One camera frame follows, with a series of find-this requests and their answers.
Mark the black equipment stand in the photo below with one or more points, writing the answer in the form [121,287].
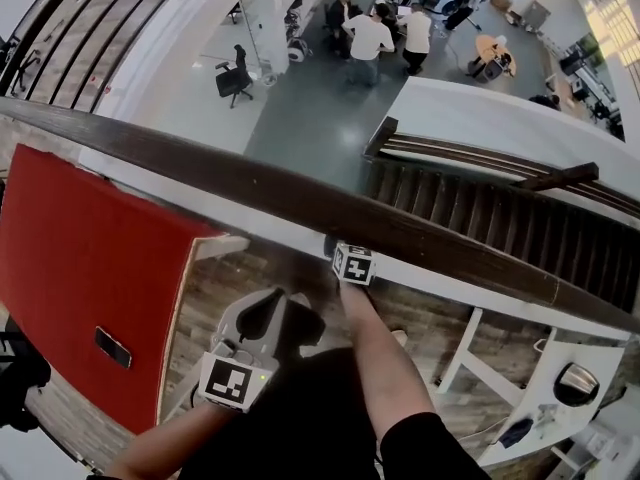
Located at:
[20,378]

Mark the dark stair handrail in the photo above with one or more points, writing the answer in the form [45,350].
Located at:
[565,175]

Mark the round wooden table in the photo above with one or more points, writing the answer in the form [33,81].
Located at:
[487,48]

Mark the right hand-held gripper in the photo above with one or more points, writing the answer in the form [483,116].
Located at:
[355,265]

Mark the cardboard box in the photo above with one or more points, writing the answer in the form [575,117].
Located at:
[501,1]

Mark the black office chair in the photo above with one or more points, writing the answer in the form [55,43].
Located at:
[232,80]
[235,12]
[15,68]

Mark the dark wooden railing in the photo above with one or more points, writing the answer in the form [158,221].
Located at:
[300,200]

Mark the white round wheeled device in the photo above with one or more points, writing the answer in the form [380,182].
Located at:
[298,49]

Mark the red table with white legs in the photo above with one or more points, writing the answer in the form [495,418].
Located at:
[75,248]

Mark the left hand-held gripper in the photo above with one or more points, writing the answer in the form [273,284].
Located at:
[230,383]

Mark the person's white shoe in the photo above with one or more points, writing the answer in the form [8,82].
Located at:
[399,338]
[300,299]

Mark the dark wooden staircase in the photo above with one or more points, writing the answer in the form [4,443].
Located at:
[500,208]

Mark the white computer workstation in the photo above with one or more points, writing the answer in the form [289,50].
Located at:
[572,63]

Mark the grey metal cabinet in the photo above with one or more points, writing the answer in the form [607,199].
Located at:
[536,14]

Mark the white side desk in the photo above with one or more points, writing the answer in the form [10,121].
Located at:
[600,443]

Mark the small grey metal tool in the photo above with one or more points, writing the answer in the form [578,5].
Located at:
[546,414]

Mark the person's black shirt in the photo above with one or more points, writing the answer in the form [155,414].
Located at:
[310,418]

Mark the person's left forearm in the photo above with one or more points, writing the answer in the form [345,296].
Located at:
[170,443]

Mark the black smartphone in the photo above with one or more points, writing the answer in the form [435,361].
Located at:
[113,347]

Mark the person's right forearm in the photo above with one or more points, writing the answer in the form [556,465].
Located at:
[380,368]

